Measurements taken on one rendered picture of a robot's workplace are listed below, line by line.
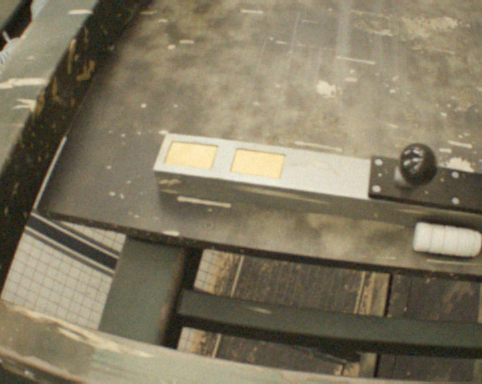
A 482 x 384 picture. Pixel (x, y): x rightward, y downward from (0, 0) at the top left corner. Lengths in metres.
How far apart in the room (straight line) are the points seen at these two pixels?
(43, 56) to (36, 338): 0.35
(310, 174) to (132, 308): 0.23
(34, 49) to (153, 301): 0.35
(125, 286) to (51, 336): 0.14
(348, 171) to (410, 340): 0.20
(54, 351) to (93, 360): 0.04
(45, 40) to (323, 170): 0.39
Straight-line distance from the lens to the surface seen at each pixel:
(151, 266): 0.65
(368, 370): 1.71
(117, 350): 0.52
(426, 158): 0.48
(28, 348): 0.55
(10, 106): 0.68
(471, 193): 0.61
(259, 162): 0.61
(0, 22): 1.36
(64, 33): 0.75
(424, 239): 0.59
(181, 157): 0.63
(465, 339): 0.65
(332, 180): 0.60
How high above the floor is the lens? 1.80
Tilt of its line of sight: 17 degrees down
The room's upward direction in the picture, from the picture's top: 64 degrees counter-clockwise
